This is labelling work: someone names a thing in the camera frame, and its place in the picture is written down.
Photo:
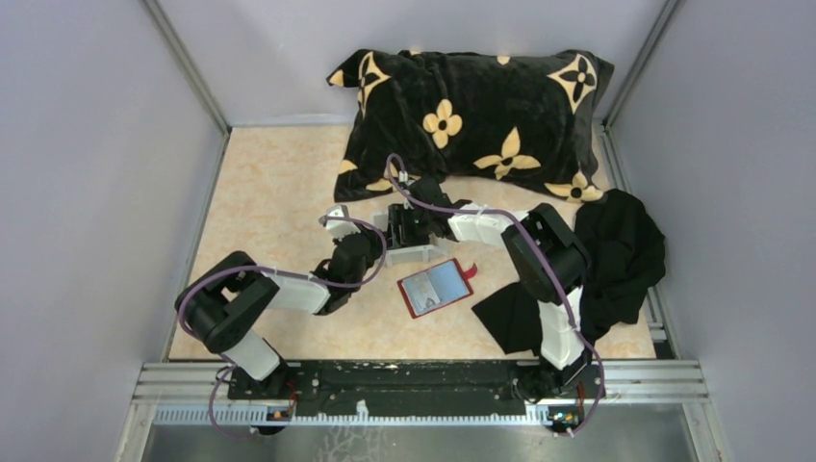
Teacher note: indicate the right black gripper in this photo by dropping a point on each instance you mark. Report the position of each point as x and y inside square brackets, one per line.
[412, 239]

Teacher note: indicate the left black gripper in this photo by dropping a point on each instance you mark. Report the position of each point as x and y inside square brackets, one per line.
[373, 238]

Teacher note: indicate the white plastic card box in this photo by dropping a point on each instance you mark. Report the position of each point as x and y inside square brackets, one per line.
[411, 248]

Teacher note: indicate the white credit card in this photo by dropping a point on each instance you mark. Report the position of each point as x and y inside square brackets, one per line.
[422, 295]

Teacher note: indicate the red card holder wallet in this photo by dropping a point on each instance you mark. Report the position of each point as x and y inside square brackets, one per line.
[451, 280]

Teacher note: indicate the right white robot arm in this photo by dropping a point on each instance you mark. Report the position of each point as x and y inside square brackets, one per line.
[546, 254]

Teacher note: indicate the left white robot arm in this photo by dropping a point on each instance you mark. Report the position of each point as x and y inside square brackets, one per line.
[221, 307]

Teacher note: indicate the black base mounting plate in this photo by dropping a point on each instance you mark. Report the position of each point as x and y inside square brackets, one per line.
[391, 389]

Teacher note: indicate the black pillow with yellow flowers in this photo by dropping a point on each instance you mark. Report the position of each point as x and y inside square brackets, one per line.
[526, 121]

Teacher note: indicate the black cloth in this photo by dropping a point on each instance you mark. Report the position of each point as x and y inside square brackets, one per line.
[627, 250]

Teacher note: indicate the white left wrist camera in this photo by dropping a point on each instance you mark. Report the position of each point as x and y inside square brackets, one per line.
[337, 222]

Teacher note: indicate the white slotted cable duct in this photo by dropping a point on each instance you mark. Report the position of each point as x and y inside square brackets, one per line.
[260, 415]

